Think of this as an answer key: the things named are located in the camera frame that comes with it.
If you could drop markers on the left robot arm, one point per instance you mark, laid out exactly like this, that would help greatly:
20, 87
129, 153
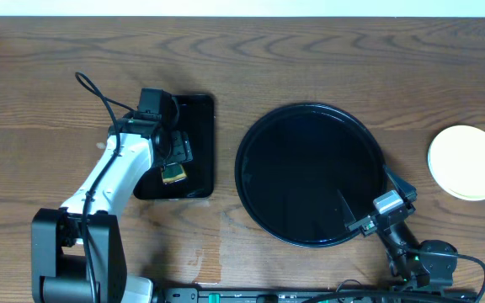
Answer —
76, 250

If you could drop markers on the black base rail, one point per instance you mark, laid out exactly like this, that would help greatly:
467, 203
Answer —
194, 295

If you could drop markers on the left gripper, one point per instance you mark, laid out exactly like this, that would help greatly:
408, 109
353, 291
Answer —
181, 146

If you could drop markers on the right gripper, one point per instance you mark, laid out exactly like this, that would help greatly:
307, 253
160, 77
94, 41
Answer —
370, 225

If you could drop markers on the black rectangular tray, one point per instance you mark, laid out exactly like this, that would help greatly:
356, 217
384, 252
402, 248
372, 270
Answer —
197, 126

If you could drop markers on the black round tray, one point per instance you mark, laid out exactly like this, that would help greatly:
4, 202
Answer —
299, 164

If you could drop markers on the light blue plate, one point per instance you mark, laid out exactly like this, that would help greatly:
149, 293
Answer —
469, 185

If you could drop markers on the green and yellow sponge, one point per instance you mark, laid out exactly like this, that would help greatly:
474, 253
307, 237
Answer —
173, 173

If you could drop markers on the yellow plate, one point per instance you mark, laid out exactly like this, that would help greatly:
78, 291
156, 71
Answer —
459, 147

